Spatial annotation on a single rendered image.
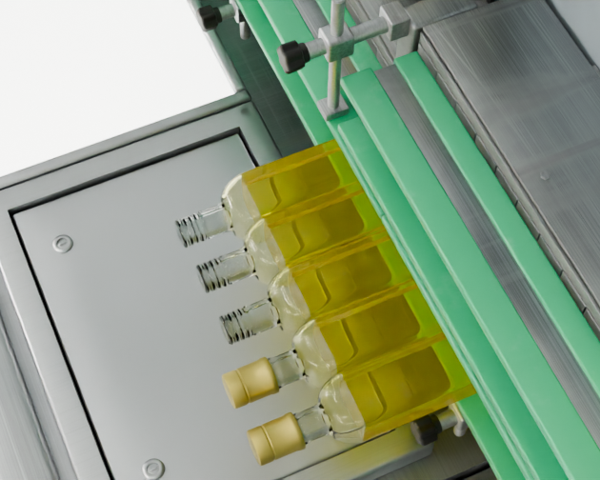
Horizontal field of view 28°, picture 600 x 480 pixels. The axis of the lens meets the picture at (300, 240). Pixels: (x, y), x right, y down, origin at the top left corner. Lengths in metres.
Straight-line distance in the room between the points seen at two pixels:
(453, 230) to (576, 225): 0.10
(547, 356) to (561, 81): 0.26
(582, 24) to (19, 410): 0.67
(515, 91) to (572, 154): 0.08
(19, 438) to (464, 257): 0.50
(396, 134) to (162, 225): 0.36
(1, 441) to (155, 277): 0.24
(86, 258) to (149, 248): 0.07
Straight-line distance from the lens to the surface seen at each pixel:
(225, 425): 1.23
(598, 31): 1.11
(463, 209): 1.05
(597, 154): 1.07
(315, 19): 1.28
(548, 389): 0.98
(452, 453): 1.25
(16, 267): 1.33
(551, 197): 1.04
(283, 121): 1.45
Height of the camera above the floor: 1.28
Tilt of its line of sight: 12 degrees down
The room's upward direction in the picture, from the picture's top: 111 degrees counter-clockwise
